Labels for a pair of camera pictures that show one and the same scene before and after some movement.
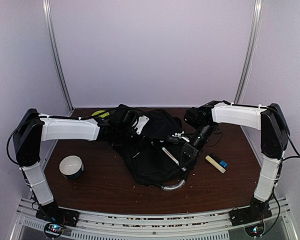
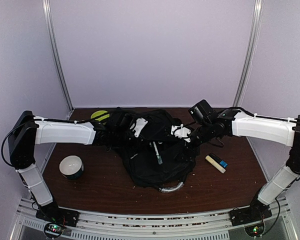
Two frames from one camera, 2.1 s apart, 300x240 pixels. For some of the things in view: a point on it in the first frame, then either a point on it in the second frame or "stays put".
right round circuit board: (255, 230) stays put
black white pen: (170, 156) to (158, 157)
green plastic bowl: (105, 114) stays put
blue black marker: (222, 163) stays put
